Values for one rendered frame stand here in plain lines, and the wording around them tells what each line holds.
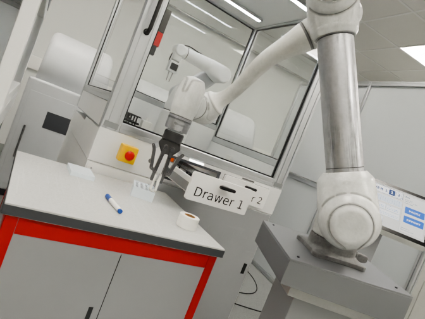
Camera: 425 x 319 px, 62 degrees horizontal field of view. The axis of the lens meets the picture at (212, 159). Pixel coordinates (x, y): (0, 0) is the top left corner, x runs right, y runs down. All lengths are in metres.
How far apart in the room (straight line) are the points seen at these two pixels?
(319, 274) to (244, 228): 0.89
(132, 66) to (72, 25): 3.31
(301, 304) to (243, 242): 0.82
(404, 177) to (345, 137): 1.91
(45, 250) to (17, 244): 0.06
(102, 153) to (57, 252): 0.63
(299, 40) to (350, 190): 0.53
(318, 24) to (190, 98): 0.50
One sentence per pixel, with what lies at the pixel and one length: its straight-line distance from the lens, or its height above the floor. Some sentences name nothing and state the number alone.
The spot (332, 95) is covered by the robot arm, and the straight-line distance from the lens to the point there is 1.02.
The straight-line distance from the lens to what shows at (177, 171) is 1.51.
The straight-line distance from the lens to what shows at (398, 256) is 2.78.
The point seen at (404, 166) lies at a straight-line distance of 2.93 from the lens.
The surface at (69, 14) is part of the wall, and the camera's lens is 4.82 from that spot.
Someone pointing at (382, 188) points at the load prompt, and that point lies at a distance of 2.14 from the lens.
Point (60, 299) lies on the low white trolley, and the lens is 1.06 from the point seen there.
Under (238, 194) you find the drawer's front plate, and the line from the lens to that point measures 1.45.
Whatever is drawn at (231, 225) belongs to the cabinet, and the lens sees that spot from 1.86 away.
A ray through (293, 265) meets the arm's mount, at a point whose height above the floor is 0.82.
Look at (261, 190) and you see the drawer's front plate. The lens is 1.87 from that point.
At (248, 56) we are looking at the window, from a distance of 1.75.
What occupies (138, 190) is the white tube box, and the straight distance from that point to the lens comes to 1.33.
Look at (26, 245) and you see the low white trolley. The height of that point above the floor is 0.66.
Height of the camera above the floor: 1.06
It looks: 3 degrees down
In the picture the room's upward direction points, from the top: 22 degrees clockwise
